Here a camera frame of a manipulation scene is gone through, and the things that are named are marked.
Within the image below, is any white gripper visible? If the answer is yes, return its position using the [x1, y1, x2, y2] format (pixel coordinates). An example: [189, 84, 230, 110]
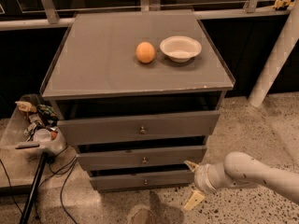
[183, 161, 227, 211]

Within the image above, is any grey bottom drawer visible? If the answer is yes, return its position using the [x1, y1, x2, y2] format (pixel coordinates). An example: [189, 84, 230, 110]
[90, 169, 193, 192]

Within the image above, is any grey drawer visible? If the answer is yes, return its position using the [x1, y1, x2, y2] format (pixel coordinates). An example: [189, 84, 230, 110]
[90, 169, 193, 192]
[58, 111, 220, 146]
[77, 146, 206, 171]

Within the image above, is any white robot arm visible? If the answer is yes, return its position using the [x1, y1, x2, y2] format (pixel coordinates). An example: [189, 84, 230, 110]
[183, 152, 299, 211]

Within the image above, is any grey middle drawer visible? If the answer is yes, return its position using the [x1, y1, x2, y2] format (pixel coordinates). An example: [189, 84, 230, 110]
[77, 146, 206, 171]

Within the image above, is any grey top drawer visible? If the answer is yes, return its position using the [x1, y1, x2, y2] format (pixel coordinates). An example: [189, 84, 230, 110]
[58, 111, 220, 146]

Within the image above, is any grey drawer cabinet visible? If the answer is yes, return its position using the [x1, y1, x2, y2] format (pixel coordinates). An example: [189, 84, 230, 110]
[41, 15, 235, 180]

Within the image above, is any white paper bowl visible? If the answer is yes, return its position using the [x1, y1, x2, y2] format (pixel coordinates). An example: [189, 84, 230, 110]
[160, 35, 202, 63]

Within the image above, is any orange fruit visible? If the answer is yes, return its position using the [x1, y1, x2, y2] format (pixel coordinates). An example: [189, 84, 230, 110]
[135, 42, 155, 63]

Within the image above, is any white cup in bin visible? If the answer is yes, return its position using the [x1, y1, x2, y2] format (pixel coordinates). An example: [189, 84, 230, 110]
[33, 129, 51, 142]

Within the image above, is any colourful snack bag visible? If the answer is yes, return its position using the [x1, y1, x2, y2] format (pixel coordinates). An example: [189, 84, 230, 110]
[36, 105, 58, 121]

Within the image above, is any black tripod leg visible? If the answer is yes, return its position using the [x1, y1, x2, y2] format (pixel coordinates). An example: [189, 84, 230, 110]
[19, 153, 48, 224]

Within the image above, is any clear plastic bin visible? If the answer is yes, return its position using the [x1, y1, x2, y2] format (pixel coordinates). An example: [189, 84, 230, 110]
[0, 94, 66, 156]

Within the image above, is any white diagonal pole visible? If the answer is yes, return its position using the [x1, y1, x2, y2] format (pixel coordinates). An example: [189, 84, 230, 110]
[248, 0, 299, 107]

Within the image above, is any black floor cable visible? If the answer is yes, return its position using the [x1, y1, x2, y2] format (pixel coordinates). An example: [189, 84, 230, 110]
[36, 154, 79, 224]

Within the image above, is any yellow clamp on rail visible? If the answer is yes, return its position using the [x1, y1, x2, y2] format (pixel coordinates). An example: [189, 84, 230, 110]
[274, 0, 293, 10]

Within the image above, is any metal window rail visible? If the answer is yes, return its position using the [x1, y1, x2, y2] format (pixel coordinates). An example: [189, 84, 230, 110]
[0, 0, 294, 31]

